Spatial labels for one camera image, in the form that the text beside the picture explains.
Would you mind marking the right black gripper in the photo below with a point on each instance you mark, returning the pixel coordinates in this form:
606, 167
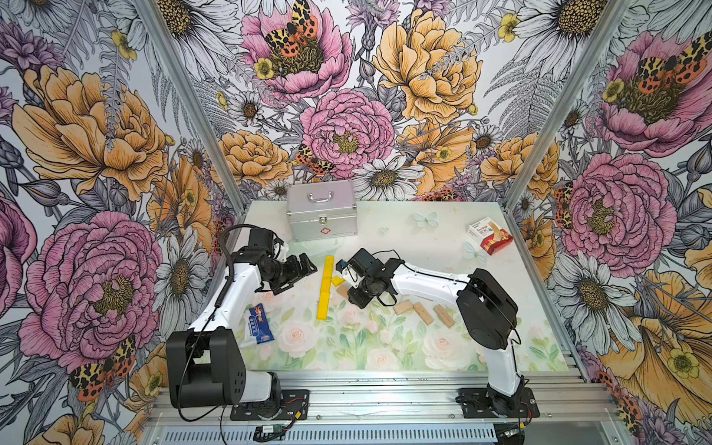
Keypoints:
358, 299

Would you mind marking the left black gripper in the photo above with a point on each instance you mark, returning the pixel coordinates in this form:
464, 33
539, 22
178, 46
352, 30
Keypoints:
305, 265

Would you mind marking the wooden block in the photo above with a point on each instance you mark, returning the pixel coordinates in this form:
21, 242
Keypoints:
402, 307
343, 291
444, 316

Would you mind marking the yellow short block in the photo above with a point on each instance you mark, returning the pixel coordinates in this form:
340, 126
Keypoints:
323, 306
326, 285

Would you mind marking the yellow long block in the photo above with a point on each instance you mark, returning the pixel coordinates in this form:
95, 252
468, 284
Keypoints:
328, 267
337, 280

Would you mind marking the wooden block diagonal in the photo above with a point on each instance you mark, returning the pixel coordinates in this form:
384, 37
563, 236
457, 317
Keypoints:
423, 314

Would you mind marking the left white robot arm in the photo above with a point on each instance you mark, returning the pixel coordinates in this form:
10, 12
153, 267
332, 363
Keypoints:
204, 362

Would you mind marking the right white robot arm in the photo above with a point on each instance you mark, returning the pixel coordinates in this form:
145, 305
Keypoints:
487, 310

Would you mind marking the blue card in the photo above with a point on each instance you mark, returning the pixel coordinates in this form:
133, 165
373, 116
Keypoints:
258, 325

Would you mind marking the silver metal case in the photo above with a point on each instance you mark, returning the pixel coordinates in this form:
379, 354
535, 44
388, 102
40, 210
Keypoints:
322, 210

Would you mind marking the red white snack box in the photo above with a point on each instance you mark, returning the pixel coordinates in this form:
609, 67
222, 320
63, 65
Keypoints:
489, 236

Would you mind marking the small green circuit board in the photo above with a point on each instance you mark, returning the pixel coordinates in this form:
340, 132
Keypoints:
267, 431

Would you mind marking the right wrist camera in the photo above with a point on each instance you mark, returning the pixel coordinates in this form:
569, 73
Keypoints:
361, 264

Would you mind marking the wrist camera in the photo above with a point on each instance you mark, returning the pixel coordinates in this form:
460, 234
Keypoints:
361, 264
265, 241

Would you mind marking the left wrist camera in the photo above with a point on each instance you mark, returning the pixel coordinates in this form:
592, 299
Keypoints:
265, 241

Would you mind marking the aluminium front rail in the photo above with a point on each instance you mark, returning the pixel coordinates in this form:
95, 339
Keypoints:
365, 397

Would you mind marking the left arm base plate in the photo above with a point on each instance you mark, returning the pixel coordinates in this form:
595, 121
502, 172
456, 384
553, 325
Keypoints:
290, 404

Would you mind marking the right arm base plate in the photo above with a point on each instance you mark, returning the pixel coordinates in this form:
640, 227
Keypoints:
485, 403

